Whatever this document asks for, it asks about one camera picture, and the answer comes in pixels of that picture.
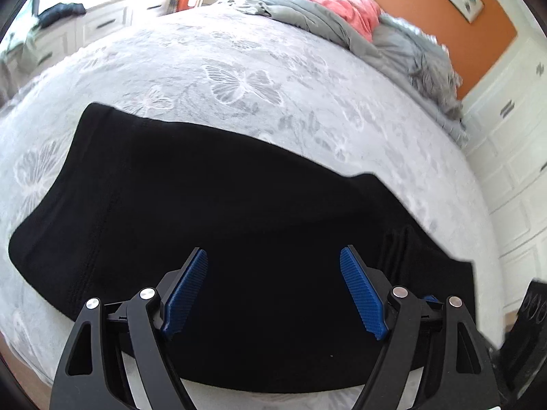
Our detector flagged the white drawer cabinet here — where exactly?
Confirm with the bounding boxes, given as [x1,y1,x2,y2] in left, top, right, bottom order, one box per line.
[0,0,181,97]

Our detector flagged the black pants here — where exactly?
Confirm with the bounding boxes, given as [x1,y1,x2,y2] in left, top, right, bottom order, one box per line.
[8,102,476,396]

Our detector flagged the dark blue cloth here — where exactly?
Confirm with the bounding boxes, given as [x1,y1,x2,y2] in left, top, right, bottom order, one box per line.
[36,2,87,25]

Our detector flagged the pink pillow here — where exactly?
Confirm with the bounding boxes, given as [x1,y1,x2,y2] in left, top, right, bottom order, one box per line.
[283,0,383,44]

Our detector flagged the pale crumpled clothes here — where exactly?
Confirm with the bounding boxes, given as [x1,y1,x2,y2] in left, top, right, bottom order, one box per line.
[17,25,45,67]

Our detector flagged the grey duvet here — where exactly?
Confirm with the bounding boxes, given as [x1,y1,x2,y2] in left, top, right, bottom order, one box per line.
[216,0,470,147]

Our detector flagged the bed with grey butterfly bedspread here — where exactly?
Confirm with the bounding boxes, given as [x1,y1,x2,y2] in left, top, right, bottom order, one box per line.
[0,0,506,410]

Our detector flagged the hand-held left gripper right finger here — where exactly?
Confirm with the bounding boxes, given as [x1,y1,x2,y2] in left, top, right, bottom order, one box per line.
[339,245,501,410]

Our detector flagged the white wardrobe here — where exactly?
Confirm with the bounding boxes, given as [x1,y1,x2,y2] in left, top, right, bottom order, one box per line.
[462,21,547,323]

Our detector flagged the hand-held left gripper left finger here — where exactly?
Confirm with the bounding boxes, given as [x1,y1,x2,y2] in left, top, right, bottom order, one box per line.
[49,247,209,410]

